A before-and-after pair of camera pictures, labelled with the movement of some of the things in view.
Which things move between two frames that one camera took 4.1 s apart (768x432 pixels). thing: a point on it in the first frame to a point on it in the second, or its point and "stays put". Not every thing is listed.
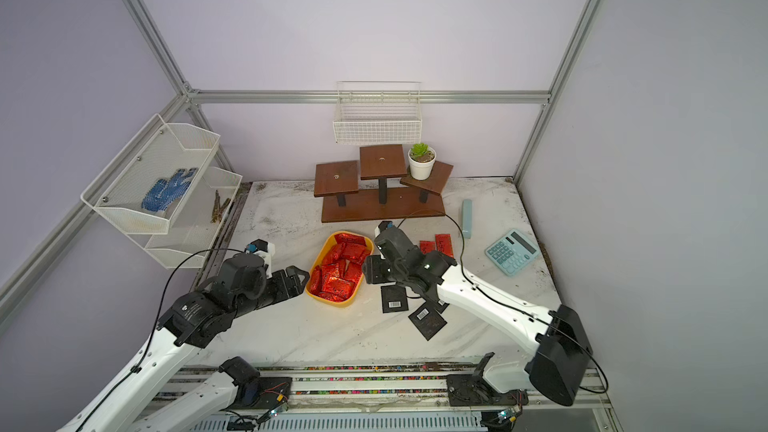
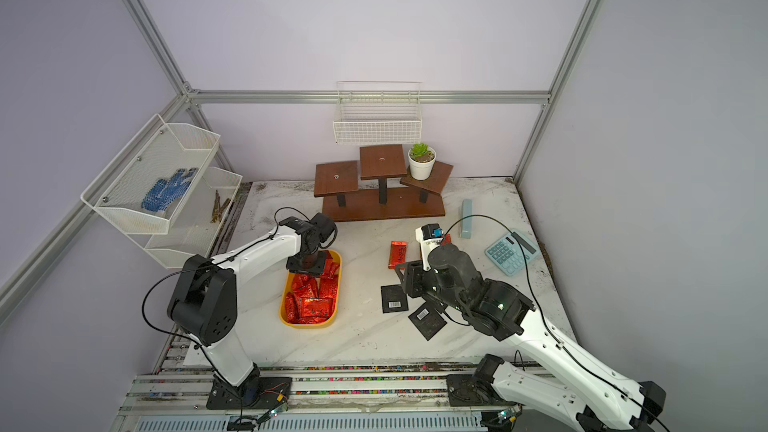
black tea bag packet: x=428 y=320 stays put
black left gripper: x=286 y=292 to x=318 y=270
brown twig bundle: x=218 y=208 stays put
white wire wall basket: x=378 y=113 stays put
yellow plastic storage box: x=337 y=269 to x=312 y=301
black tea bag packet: x=394 y=299 stays put
